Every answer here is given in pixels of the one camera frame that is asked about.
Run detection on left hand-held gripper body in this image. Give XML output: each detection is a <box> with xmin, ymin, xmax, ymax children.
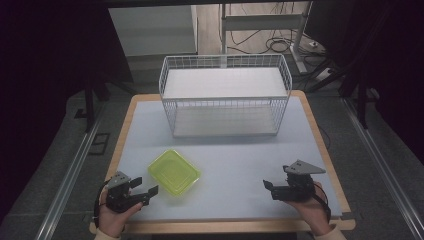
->
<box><xmin>105</xmin><ymin>171</ymin><xmax>150</xmax><ymax>214</ymax></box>

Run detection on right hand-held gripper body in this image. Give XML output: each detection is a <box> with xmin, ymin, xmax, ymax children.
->
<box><xmin>270</xmin><ymin>159</ymin><xmax>327</xmax><ymax>202</ymax></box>

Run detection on yellow-green plastic tray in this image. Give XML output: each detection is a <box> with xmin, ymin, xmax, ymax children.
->
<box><xmin>147</xmin><ymin>148</ymin><xmax>202</xmax><ymax>197</ymax></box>

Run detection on white wire basket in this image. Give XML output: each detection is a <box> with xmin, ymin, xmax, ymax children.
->
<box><xmin>158</xmin><ymin>53</ymin><xmax>294</xmax><ymax>138</ymax></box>

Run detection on person's left hand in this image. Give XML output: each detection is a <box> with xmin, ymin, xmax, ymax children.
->
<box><xmin>98</xmin><ymin>189</ymin><xmax>144</xmax><ymax>238</ymax></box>

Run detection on person's right hand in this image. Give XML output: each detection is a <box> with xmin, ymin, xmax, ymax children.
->
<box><xmin>285</xmin><ymin>181</ymin><xmax>332</xmax><ymax>237</ymax></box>

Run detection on person's left sleeve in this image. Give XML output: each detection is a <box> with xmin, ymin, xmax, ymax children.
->
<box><xmin>93</xmin><ymin>227</ymin><xmax>122</xmax><ymax>240</ymax></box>

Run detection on person's sleeve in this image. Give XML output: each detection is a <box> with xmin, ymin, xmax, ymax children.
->
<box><xmin>93</xmin><ymin>227</ymin><xmax>122</xmax><ymax>240</ymax></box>
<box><xmin>313</xmin><ymin>224</ymin><xmax>348</xmax><ymax>240</ymax></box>

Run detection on person's right sleeve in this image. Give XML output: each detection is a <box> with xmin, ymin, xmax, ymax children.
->
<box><xmin>313</xmin><ymin>224</ymin><xmax>348</xmax><ymax>240</ymax></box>

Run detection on black stand leg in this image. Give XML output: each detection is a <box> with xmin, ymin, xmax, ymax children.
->
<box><xmin>338</xmin><ymin>66</ymin><xmax>381</xmax><ymax>130</ymax></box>
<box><xmin>75</xmin><ymin>59</ymin><xmax>111</xmax><ymax>134</ymax></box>

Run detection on white power strip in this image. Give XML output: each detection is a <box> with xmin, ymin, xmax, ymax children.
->
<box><xmin>315</xmin><ymin>67</ymin><xmax>334</xmax><ymax>82</ymax></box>

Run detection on white cabinet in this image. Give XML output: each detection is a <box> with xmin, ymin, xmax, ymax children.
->
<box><xmin>108</xmin><ymin>4</ymin><xmax>199</xmax><ymax>58</ymax></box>

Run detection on white metal stand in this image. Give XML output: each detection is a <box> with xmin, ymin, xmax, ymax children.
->
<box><xmin>219</xmin><ymin>0</ymin><xmax>314</xmax><ymax>75</ymax></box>

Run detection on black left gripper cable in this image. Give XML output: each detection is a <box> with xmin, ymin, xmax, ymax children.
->
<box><xmin>93</xmin><ymin>178</ymin><xmax>112</xmax><ymax>229</ymax></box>

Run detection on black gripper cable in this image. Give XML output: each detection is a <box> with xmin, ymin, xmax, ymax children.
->
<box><xmin>312</xmin><ymin>182</ymin><xmax>332</xmax><ymax>224</ymax></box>
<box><xmin>93</xmin><ymin>178</ymin><xmax>112</xmax><ymax>229</ymax></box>

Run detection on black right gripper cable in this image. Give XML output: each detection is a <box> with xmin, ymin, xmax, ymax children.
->
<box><xmin>312</xmin><ymin>182</ymin><xmax>332</xmax><ymax>224</ymax></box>

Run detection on metal floor rail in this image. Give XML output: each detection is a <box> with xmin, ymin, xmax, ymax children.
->
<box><xmin>34</xmin><ymin>113</ymin><xmax>104</xmax><ymax>240</ymax></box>
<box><xmin>343</xmin><ymin>96</ymin><xmax>424</xmax><ymax>234</ymax></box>

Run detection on black floor cables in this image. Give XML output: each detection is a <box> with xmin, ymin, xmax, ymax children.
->
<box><xmin>219</xmin><ymin>1</ymin><xmax>331</xmax><ymax>68</ymax></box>

